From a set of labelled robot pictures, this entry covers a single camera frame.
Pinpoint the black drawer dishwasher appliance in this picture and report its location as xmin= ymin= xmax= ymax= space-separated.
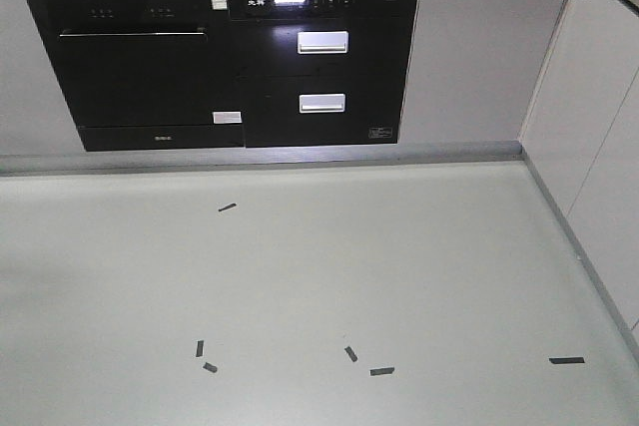
xmin=228 ymin=0 xmax=417 ymax=148

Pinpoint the black built-in oven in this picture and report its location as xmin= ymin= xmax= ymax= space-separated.
xmin=27 ymin=0 xmax=245 ymax=152

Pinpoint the grey cabinet door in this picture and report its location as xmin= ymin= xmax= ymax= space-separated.
xmin=399 ymin=0 xmax=563 ymax=144

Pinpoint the grey side cabinet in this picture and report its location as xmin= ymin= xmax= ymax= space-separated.
xmin=521 ymin=0 xmax=638 ymax=330

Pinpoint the black tape strip right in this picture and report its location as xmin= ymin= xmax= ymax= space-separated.
xmin=548 ymin=356 xmax=585 ymax=365

